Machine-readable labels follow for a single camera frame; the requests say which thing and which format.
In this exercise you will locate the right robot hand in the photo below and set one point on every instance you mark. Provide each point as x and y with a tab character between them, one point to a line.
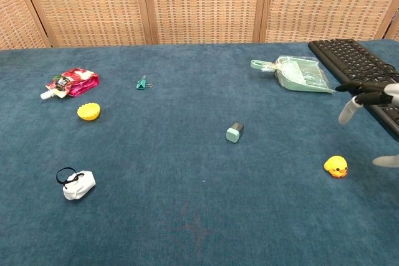
374	96

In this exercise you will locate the small orange yellow toy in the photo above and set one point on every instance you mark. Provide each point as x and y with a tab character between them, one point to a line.
335	164

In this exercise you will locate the black computer keyboard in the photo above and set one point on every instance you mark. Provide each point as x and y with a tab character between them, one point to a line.
346	57

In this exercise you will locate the woven folding screen panel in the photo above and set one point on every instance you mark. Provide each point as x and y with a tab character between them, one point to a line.
15	13
90	4
394	30
327	1
202	4

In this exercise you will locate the mint dustpan in plastic wrap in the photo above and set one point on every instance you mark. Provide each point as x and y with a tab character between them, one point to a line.
300	74

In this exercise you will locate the small white cylinder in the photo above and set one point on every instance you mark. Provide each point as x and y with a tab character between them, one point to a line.
233	133

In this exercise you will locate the blue carpet table cover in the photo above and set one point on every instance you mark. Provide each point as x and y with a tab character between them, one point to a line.
187	200

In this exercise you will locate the teal binder clip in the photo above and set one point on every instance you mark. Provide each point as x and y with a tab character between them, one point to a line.
141	84

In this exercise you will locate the yellow round disc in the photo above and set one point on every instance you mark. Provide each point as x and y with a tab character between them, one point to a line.
88	112

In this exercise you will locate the red pink drink pouch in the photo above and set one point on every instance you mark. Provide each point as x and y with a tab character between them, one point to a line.
78	83

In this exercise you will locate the white die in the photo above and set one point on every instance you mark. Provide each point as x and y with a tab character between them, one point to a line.
79	186

